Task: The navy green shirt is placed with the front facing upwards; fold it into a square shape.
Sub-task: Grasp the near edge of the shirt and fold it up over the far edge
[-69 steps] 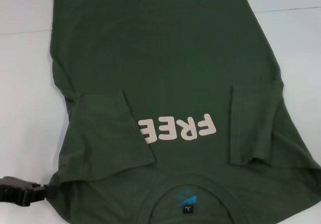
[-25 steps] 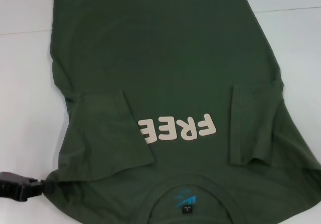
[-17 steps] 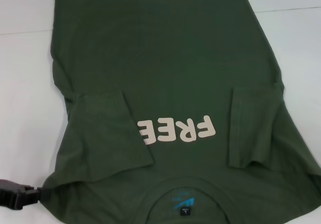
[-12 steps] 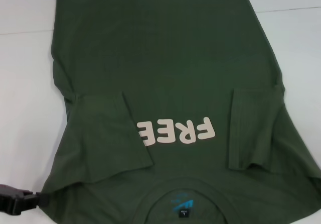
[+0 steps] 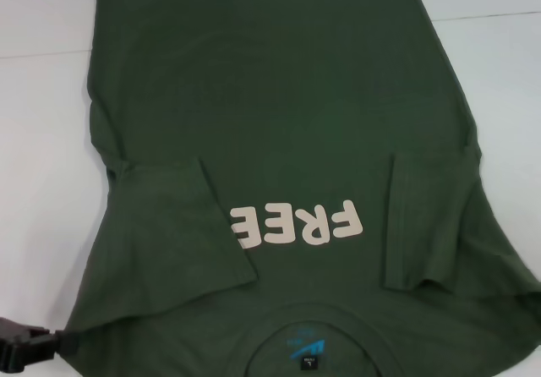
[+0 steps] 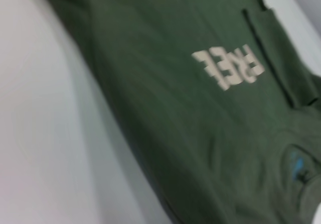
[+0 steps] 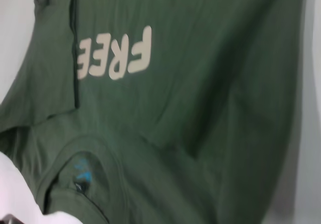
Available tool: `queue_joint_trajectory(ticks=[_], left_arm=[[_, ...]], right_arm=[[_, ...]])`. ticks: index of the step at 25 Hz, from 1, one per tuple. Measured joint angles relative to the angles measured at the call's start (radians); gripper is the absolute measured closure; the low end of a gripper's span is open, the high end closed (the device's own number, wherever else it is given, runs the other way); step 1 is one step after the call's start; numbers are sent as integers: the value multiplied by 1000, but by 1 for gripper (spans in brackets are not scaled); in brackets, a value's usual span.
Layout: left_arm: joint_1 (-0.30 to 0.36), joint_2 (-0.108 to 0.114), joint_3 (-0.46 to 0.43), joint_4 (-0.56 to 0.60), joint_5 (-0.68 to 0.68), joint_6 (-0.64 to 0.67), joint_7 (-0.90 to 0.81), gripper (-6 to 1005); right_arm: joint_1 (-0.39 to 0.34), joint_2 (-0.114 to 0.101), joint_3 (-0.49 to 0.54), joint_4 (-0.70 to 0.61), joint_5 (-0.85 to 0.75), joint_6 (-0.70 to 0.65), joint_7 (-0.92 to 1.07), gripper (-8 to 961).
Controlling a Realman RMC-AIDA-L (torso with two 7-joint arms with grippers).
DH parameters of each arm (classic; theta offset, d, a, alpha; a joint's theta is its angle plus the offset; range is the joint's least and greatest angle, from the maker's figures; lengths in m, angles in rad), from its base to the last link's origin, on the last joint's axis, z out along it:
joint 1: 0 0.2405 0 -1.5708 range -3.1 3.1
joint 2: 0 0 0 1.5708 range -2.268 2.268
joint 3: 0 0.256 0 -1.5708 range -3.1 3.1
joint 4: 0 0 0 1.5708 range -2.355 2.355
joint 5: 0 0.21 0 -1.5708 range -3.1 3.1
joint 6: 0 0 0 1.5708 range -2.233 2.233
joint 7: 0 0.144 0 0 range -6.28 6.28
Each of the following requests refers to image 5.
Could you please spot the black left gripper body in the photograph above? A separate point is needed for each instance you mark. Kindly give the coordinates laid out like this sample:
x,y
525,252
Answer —
x,y
17,337

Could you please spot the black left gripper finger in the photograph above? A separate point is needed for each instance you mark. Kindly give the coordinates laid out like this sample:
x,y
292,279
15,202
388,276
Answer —
x,y
59,340

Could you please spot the dark green FREE! t-shirt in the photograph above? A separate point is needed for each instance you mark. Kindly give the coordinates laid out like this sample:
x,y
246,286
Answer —
x,y
274,98

